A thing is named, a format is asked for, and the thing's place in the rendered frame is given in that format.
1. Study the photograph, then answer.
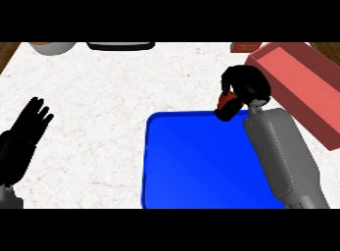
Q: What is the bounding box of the small brown box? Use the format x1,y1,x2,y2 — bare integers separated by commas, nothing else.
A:
230,41,264,54

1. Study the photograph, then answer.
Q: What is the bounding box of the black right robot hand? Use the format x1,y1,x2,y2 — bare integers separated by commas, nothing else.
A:
213,65,274,123

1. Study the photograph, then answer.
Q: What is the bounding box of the black flat appliance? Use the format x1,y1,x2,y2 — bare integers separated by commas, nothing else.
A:
85,41,157,52

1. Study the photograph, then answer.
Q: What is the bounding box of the grey bowl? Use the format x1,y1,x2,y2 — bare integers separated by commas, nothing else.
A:
29,41,79,57

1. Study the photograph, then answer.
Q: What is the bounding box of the red bell pepper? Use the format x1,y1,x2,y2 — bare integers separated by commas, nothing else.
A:
218,91,239,111

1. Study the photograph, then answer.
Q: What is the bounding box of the blue tray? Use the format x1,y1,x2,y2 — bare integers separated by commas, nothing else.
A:
141,110,287,210

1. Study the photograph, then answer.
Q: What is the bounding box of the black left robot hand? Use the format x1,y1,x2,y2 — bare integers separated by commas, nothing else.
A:
0,96,55,188

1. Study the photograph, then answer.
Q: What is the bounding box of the red cardboard box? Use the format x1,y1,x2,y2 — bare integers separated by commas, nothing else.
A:
243,41,340,152

